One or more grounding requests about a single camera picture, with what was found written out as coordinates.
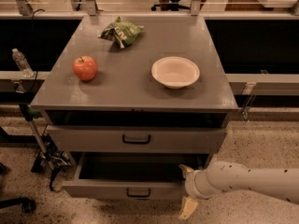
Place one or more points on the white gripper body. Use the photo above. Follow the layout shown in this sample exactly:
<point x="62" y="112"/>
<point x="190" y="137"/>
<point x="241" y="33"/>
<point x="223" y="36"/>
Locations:
<point x="191" y="183"/>

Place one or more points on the green handled floor tool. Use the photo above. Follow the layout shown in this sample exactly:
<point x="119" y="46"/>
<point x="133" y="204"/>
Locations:
<point x="48" y="153"/>

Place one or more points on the metal clamp bracket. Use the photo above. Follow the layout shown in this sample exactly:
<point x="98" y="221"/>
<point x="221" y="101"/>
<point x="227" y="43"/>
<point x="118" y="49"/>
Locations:
<point x="248" y="92"/>

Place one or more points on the clear plastic water bottle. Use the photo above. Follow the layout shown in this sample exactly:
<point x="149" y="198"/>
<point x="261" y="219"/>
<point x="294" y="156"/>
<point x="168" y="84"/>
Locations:
<point x="22" y="63"/>

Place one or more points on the grey drawer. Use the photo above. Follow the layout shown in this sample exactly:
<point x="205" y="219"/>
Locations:
<point x="137" y="139"/>
<point x="135" y="176"/>

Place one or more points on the grey top drawer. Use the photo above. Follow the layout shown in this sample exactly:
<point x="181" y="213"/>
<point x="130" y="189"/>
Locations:
<point x="137" y="139"/>

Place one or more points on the white paper bowl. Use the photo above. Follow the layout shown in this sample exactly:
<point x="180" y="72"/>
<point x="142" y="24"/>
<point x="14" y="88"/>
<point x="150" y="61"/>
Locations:
<point x="175" y="72"/>

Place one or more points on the red apple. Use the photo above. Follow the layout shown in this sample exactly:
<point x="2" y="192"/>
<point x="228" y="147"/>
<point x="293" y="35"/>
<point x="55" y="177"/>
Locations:
<point x="85" y="68"/>

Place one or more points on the grey drawer cabinet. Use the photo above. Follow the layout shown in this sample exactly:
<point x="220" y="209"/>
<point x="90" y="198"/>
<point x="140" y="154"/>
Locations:
<point x="124" y="92"/>

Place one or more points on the green chip bag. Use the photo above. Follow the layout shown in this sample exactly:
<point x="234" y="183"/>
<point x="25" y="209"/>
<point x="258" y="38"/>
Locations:
<point x="124" y="33"/>

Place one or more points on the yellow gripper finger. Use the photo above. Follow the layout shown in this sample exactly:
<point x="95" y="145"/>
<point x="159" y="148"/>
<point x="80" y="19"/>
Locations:
<point x="188" y="206"/>
<point x="186" y="170"/>

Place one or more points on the black office chair base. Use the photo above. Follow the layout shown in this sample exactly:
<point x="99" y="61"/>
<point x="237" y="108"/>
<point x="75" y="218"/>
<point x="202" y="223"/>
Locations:
<point x="27" y="205"/>

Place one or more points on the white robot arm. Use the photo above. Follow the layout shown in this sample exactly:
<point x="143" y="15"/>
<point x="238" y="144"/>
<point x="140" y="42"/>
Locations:
<point x="222" y="176"/>

